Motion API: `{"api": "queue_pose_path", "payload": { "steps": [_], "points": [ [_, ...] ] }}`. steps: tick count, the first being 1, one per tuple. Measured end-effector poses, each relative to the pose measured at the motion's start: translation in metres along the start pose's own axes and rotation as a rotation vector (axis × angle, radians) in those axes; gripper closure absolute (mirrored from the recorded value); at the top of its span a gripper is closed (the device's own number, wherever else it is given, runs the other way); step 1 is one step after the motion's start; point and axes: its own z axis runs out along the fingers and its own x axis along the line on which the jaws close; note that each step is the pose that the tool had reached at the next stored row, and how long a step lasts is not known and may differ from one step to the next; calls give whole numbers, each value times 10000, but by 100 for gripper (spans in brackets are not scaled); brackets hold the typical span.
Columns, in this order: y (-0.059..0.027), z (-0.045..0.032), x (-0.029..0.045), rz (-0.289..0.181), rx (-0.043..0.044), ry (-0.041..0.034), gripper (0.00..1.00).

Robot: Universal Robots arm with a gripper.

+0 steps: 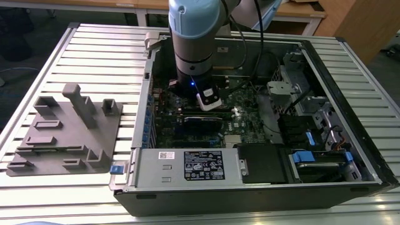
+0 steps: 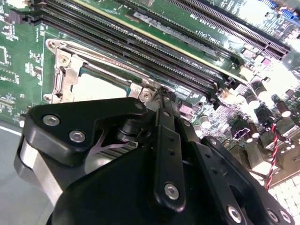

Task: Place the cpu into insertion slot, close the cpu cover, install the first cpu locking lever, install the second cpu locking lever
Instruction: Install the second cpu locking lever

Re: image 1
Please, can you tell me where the blue disk carrier handle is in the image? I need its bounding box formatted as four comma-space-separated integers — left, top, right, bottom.
303, 131, 316, 146

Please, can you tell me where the hard disk in blue carrier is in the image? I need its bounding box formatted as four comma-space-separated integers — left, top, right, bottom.
289, 150, 351, 182

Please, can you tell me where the black plastic shroud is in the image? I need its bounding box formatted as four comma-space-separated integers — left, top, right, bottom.
236, 143, 289, 185

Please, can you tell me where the wooden desk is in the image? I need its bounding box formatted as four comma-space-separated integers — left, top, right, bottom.
0, 0, 328, 36

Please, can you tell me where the black PC case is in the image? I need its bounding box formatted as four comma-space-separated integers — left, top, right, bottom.
108, 31, 400, 218

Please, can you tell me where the wooden cabinet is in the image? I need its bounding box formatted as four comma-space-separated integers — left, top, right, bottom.
313, 0, 400, 64

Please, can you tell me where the green motherboard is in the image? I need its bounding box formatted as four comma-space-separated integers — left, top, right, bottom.
149, 77, 283, 150

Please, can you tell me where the grey parts rack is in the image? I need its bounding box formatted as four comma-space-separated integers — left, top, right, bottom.
5, 84, 124, 176

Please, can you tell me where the black graphics card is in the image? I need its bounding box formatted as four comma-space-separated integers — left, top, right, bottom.
183, 115, 224, 138

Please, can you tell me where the silver metal disk bay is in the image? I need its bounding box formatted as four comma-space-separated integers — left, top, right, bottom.
265, 52, 329, 113

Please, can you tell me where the silver power supply unit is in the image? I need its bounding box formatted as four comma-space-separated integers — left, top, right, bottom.
127, 148, 245, 188

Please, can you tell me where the black RAM slot bank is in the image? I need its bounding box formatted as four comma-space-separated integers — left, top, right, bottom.
180, 105, 235, 115

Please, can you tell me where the grey case latch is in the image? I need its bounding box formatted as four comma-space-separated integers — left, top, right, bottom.
143, 31, 161, 51

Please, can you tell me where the orange yellow wire bundle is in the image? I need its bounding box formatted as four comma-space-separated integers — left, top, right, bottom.
331, 137, 349, 150

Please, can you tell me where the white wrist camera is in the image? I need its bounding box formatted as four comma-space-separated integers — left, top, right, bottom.
196, 88, 223, 112

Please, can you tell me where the black cable in case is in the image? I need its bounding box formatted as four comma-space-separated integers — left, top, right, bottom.
283, 84, 313, 115

